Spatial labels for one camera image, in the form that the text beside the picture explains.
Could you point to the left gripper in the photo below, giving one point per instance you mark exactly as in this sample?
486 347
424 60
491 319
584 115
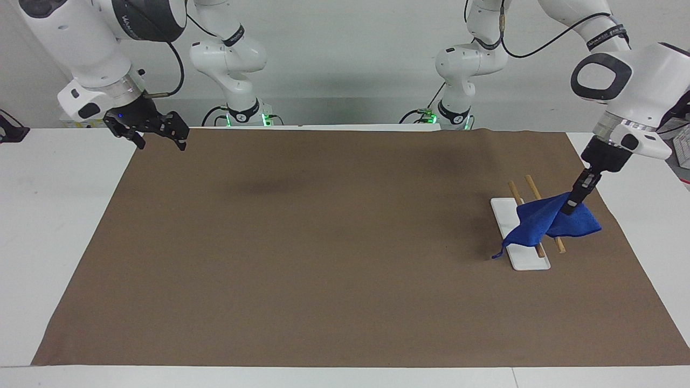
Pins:
606 153

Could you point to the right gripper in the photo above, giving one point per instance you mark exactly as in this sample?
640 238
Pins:
137 113

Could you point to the blue towel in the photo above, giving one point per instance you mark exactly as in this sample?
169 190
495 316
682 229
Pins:
544 221

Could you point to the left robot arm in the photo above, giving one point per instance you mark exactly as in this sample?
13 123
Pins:
647 70

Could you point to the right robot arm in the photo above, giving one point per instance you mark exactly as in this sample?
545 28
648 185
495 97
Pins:
81 37

